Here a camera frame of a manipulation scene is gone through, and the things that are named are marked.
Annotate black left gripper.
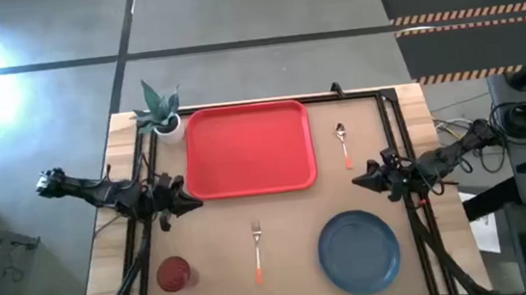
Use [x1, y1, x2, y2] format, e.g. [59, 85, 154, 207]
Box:
[147, 169, 207, 233]

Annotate white plant pot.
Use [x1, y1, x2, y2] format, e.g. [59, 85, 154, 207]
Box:
[151, 112, 188, 147]

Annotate yellow and white cables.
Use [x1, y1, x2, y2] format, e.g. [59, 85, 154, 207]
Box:
[432, 115, 476, 145]

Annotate black aluminium rig frame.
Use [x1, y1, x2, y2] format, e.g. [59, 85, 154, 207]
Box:
[66, 79, 496, 295]

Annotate silver spoon orange handle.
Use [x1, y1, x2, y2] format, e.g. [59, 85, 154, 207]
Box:
[334, 121, 355, 172]

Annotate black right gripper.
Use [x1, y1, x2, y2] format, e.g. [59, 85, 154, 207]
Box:
[349, 146, 412, 206]

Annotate white paper sheet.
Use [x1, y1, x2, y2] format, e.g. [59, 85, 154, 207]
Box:
[458, 187, 502, 257]

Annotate blue round plate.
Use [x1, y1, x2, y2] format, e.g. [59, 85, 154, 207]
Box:
[314, 205, 406, 295]

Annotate silver fork orange handle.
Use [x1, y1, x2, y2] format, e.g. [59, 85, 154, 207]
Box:
[249, 221, 268, 285]

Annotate coiled black cable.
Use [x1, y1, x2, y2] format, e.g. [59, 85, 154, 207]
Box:
[486, 100, 526, 147]

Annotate red plastic tray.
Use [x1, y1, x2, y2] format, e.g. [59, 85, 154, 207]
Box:
[179, 97, 320, 203]

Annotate green leafy plant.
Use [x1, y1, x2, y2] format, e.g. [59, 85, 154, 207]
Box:
[128, 75, 184, 136]

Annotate red translucent cup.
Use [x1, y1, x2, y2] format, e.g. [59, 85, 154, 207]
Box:
[154, 254, 201, 295]

